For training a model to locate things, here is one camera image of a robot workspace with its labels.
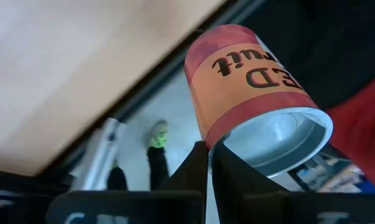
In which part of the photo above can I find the blurred black background fixture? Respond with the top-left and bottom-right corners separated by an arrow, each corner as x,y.
106,160 -> 128,191
145,119 -> 171,191

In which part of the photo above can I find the black metal table frame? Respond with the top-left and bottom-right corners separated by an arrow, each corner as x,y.
0,0 -> 266,200

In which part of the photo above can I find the mixed fruit can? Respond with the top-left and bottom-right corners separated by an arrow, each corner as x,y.
183,24 -> 334,179

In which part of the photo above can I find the red blurred object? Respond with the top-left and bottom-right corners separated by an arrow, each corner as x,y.
326,70 -> 375,194

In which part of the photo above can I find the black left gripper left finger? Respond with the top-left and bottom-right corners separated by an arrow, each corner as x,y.
45,140 -> 210,224

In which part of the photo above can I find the colourful printed object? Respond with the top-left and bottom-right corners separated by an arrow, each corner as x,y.
288,144 -> 375,194

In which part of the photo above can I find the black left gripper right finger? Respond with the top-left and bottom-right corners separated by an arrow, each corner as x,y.
211,142 -> 375,224

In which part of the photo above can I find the white metal post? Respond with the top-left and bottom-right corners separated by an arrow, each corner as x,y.
69,117 -> 128,191

